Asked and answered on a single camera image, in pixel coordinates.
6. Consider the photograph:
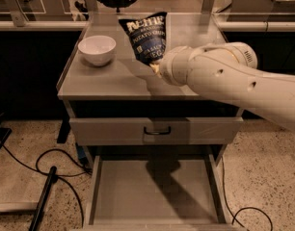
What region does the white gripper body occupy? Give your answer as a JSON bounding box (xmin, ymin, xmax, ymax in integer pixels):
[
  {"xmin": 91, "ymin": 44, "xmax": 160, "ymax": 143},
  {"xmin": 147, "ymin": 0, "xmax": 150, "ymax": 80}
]
[{"xmin": 159, "ymin": 46, "xmax": 200, "ymax": 87}]

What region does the blue Kettle chip bag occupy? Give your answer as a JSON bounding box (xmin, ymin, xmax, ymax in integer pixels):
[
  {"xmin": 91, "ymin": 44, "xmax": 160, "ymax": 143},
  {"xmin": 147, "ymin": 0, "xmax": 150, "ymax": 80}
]
[{"xmin": 119, "ymin": 12, "xmax": 167, "ymax": 65}]

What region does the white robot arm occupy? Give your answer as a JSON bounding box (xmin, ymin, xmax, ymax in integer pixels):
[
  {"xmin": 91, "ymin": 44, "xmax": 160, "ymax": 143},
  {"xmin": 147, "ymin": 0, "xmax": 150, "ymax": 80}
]
[{"xmin": 150, "ymin": 42, "xmax": 295, "ymax": 132}]

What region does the grey drawer cabinet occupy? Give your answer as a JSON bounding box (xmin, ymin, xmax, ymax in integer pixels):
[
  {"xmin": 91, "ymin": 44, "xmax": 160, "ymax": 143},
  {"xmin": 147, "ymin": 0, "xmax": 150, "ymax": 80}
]
[{"xmin": 56, "ymin": 13, "xmax": 259, "ymax": 231}]

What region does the closed top drawer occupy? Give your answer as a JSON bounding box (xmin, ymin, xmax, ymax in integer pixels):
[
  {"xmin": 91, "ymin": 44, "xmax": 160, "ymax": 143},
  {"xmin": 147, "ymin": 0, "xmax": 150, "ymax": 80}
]
[{"xmin": 69, "ymin": 117, "xmax": 243, "ymax": 145}]

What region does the open middle drawer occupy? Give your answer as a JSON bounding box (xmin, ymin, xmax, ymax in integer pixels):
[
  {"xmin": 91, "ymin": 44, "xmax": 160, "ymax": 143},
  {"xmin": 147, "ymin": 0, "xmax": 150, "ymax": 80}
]
[{"xmin": 84, "ymin": 155, "xmax": 233, "ymax": 231}]

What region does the white ceramic bowl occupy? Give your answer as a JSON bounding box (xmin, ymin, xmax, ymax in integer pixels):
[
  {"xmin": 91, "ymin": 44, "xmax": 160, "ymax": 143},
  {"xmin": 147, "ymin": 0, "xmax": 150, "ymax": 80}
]
[{"xmin": 78, "ymin": 36, "xmax": 117, "ymax": 66}]

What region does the black bar on floor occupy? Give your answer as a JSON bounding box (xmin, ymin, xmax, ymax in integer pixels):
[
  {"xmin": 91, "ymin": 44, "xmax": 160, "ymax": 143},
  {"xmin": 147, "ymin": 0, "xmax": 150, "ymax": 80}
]
[{"xmin": 29, "ymin": 167, "xmax": 57, "ymax": 231}]

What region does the black drawer handle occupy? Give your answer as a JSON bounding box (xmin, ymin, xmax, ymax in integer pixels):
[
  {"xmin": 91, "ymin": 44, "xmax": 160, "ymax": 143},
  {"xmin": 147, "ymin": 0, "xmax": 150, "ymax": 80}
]
[{"xmin": 144, "ymin": 126, "xmax": 172, "ymax": 136}]

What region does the white horizontal rail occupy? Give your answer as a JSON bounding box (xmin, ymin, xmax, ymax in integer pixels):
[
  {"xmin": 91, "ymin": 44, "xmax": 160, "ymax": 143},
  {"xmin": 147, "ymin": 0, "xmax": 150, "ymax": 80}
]
[{"xmin": 0, "ymin": 19, "xmax": 295, "ymax": 32}]

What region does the black floor cable right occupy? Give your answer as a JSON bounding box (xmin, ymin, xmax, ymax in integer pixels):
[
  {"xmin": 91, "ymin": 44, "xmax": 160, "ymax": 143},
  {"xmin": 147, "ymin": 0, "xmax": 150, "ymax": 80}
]
[{"xmin": 220, "ymin": 157, "xmax": 274, "ymax": 231}]

